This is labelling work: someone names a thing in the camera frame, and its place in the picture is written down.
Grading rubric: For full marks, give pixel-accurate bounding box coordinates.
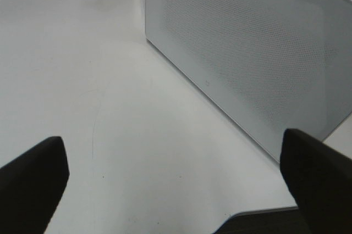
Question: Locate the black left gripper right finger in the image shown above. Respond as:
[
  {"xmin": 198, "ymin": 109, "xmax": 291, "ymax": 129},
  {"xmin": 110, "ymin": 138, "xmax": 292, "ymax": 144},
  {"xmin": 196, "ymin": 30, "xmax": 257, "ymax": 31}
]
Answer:
[{"xmin": 279, "ymin": 129, "xmax": 351, "ymax": 233}]

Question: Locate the white microwave door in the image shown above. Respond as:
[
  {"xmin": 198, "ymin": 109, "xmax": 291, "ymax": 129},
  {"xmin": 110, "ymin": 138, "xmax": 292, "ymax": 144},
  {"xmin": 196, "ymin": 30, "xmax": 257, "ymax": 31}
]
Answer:
[{"xmin": 145, "ymin": 0, "xmax": 351, "ymax": 159}]

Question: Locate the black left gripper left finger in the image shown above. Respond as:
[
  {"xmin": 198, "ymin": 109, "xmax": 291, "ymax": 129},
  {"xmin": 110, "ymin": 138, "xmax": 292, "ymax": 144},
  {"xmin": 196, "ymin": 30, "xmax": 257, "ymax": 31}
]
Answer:
[{"xmin": 1, "ymin": 136, "xmax": 70, "ymax": 233}]

